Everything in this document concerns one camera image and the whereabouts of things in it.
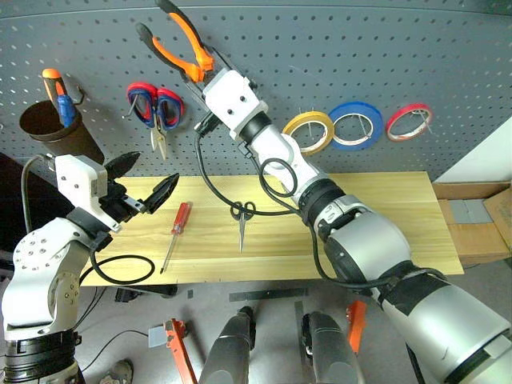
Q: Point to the black table bracket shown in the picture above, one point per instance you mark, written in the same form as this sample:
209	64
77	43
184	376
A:
132	294

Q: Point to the grey perforated pegboard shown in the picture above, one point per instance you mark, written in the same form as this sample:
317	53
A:
320	60

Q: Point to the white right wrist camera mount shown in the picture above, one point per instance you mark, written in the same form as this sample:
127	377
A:
232	96

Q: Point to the metal cup hook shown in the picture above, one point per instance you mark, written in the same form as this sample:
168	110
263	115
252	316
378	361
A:
81	96

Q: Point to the white panel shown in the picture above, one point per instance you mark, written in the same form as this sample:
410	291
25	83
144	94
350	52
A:
480	156

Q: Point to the dark floor tape strip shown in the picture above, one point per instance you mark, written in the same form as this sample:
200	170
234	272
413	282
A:
268	294

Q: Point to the orange bar clamp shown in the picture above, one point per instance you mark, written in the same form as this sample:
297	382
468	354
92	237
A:
356	324
180	348

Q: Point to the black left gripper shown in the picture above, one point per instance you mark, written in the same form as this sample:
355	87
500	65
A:
118	202

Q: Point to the metal scissors hook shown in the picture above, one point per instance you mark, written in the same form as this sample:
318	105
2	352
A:
131	109

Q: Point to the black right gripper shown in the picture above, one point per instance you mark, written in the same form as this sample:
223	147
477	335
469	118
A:
206	125

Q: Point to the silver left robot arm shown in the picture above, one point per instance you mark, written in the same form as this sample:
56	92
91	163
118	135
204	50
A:
40	256

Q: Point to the dark grey rounded shape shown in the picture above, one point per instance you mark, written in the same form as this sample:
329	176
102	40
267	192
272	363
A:
230	352
330	352

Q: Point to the blue tape roll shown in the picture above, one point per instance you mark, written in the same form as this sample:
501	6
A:
352	106

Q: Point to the yellow tape roll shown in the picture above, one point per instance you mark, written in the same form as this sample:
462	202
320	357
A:
306	116

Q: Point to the orange and black screwdriver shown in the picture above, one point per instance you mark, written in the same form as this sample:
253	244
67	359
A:
51	78

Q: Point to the red tape roll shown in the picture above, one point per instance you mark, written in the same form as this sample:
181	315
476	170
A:
408	107

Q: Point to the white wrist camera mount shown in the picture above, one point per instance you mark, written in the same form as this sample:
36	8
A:
232	96
76	176

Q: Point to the black bulky object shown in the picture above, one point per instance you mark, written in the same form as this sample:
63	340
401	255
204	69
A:
12	200

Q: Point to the brown cardboard box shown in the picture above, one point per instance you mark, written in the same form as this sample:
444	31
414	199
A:
472	240

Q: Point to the small black scissors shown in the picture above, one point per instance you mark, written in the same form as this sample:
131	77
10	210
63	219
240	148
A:
241	226

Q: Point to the orange and black pliers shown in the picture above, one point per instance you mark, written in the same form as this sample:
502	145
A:
187	33

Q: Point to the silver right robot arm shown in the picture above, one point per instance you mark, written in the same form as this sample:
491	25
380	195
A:
360	240

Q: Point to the grey paper sheet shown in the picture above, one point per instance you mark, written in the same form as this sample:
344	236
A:
157	337

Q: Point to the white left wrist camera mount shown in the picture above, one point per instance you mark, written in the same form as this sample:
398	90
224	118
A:
76	176

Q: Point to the worn grey shoe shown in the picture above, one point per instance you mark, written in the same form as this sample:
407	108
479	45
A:
118	372

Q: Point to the thin metal tape hook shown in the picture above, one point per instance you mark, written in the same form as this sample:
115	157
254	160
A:
362	127
310	130
428	127

